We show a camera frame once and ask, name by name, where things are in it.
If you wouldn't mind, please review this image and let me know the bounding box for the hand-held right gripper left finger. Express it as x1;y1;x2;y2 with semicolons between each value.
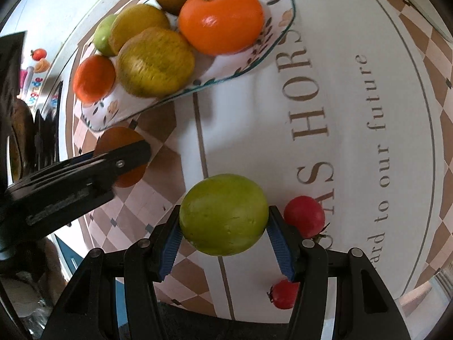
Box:
42;205;183;340

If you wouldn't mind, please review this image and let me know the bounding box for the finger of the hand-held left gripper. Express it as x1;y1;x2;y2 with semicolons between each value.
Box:
21;140;153;189

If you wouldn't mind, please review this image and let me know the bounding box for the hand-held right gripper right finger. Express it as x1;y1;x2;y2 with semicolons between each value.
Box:
266;205;411;340

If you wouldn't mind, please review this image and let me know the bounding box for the red-brown fruit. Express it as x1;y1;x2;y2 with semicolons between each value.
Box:
94;127;147;188

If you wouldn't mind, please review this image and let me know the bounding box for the green apple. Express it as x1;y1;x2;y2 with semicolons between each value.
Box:
179;174;270;256
93;14;119;56

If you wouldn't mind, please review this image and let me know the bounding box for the orange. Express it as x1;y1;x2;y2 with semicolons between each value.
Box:
72;55;117;102
178;0;265;56

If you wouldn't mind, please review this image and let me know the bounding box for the rough yellow pear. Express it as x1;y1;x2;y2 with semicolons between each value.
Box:
117;26;196;98

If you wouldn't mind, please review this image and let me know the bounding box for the white leaf-print plate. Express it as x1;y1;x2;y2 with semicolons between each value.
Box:
80;0;296;133

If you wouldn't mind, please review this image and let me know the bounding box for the red cherry tomato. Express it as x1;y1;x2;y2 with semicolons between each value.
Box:
267;279;301;310
283;195;326;239

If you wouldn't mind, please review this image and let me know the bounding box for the black gas stove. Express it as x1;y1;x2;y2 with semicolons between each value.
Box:
32;81;64;171

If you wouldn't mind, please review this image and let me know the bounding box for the black wok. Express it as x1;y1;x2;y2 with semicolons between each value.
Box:
7;99;34;181

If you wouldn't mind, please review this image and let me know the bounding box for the checkered table runner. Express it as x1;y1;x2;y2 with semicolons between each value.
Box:
72;0;453;321

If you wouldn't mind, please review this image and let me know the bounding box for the black range hood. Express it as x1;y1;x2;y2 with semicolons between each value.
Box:
0;32;27;93

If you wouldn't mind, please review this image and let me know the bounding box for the colourful wall sticker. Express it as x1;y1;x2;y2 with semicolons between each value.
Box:
19;48;54;109

